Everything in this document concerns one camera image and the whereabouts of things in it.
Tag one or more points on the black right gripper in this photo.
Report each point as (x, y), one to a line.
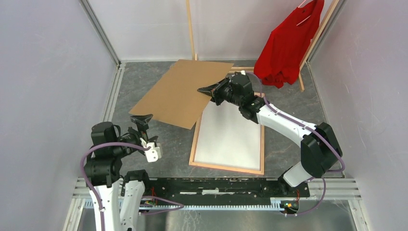
(213, 91)

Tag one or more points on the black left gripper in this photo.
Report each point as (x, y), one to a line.
(141, 121)

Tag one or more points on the brown backing board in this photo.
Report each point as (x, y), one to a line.
(175, 99)

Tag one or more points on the seascape photo print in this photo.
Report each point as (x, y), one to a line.
(229, 137)

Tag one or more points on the pink wooden picture frame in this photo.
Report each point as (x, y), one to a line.
(194, 150)

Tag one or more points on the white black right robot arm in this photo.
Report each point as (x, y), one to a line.
(319, 147)

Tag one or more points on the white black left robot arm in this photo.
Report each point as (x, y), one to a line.
(117, 199)

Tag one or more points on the red t-shirt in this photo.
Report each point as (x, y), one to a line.
(280, 58)

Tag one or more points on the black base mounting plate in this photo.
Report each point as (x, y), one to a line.
(222, 191)

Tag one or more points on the pink clothes hanger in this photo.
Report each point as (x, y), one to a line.
(305, 13)

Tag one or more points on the wooden clothes rack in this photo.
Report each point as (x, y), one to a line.
(334, 6)

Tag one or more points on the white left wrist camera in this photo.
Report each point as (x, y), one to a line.
(153, 152)

